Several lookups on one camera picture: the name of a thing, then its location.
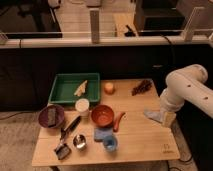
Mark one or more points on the black handled brush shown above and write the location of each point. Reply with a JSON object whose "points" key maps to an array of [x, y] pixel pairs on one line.
{"points": [[63, 150]]}

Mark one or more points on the green plastic tray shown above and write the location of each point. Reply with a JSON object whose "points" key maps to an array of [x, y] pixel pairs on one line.
{"points": [[65, 85]]}

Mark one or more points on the small metal cup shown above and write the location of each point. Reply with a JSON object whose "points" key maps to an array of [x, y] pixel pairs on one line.
{"points": [[79, 141]]}

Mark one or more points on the grey sponge block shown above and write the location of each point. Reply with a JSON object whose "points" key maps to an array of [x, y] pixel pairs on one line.
{"points": [[51, 117]]}

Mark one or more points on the white angled post right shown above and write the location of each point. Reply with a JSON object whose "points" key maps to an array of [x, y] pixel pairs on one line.
{"points": [[188, 31]]}

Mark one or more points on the blue cloth piece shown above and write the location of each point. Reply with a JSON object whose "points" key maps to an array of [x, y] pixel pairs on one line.
{"points": [[101, 133]]}

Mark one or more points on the orange bowl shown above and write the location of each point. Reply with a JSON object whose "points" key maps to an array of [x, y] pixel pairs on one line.
{"points": [[102, 115]]}

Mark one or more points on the white plastic cup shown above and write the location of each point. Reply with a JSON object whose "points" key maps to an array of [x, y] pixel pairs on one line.
{"points": [[82, 107]]}

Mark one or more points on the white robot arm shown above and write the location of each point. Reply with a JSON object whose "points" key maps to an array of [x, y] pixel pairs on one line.
{"points": [[185, 84]]}

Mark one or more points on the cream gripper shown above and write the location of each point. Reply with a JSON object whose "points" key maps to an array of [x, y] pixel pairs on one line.
{"points": [[168, 119]]}

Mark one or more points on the cream wedge piece in tray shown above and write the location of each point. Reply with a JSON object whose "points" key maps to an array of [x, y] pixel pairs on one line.
{"points": [[81, 89]]}

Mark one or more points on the light blue cloth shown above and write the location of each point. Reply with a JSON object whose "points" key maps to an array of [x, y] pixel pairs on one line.
{"points": [[154, 115]]}

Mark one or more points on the blue plastic cup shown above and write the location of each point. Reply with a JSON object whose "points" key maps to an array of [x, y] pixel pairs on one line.
{"points": [[110, 143]]}

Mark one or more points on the white horizontal rail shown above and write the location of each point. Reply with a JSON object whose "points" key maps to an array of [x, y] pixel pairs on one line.
{"points": [[105, 41]]}

